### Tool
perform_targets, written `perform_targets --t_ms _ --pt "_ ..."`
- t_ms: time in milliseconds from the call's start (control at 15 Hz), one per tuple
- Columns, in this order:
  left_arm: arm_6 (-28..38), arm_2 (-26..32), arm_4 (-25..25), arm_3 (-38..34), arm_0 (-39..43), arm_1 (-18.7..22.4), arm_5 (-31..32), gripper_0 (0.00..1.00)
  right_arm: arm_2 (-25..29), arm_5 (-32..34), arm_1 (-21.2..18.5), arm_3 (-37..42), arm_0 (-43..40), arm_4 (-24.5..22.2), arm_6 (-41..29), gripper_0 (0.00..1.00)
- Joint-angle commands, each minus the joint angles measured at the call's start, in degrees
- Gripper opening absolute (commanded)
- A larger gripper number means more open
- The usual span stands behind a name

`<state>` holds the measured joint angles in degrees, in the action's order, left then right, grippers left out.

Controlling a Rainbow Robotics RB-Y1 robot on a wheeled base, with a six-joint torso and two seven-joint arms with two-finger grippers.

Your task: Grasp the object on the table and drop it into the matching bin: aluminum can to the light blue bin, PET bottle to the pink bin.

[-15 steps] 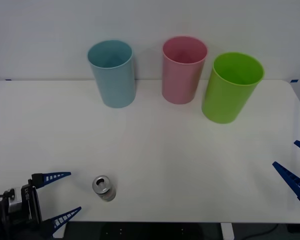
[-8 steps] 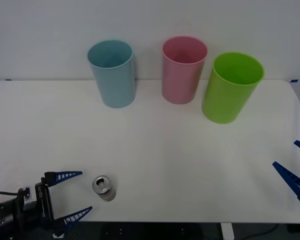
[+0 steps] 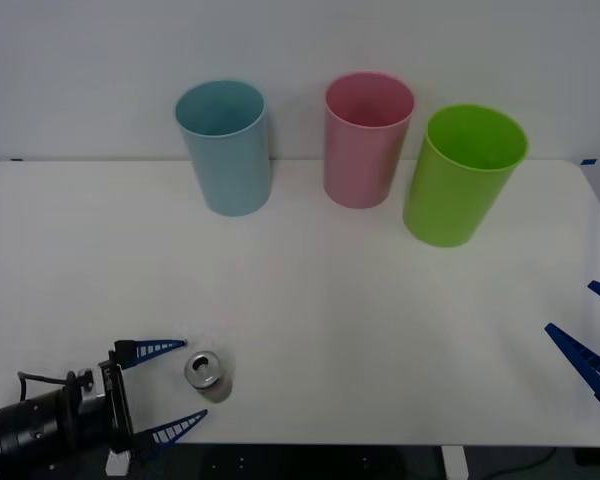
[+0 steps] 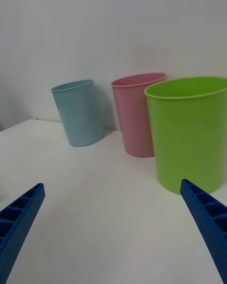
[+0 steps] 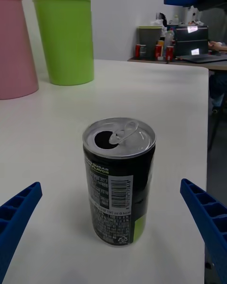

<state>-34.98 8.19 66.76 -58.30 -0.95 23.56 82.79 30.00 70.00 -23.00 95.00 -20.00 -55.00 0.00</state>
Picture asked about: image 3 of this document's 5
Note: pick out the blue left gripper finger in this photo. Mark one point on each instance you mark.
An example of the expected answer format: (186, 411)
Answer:
(155, 440)
(140, 350)

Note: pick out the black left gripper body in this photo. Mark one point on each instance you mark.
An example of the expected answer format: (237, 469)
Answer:
(110, 410)

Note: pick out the silver drink can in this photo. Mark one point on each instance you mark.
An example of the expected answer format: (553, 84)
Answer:
(207, 381)

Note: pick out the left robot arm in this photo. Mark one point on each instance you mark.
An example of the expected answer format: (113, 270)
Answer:
(25, 425)

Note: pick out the white table leg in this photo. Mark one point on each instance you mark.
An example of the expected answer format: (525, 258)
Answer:
(454, 462)

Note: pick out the green plastic bin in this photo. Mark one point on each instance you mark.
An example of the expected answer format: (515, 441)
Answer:
(450, 205)

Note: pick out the pale blue plastic bin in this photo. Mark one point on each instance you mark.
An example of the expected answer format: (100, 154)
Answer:
(230, 165)

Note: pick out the pink plastic bin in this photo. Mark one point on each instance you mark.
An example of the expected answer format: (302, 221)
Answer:
(355, 170)

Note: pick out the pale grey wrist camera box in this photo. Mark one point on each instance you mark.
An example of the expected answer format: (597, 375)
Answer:
(117, 462)

